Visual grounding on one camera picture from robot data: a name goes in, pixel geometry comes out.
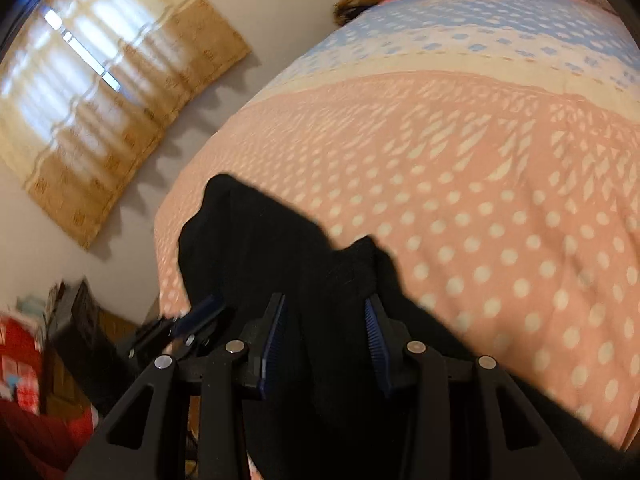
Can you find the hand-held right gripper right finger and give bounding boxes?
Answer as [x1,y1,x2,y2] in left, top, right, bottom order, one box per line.
[364,296,583,480]

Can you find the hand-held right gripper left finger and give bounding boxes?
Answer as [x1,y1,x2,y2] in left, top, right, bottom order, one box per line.
[65,292,288,480]

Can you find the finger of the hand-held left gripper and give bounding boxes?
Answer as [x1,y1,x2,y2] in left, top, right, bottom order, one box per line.
[129,294,228,361]

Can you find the black pants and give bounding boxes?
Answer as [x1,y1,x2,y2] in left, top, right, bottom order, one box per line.
[177,173,640,480]

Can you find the red patterned box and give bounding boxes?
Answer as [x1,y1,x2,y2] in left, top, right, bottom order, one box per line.
[0,312,45,413]

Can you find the red cloth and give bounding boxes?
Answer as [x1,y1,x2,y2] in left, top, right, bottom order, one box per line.
[0,400,98,480]

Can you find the pink dotted bedspread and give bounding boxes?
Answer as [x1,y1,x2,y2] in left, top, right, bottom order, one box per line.
[154,0,640,461]

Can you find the beige patterned curtain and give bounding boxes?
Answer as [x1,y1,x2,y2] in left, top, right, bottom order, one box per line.
[0,0,252,250]

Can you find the brown fuzzy cushion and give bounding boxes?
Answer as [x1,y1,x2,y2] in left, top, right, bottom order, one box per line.
[334,0,390,26]

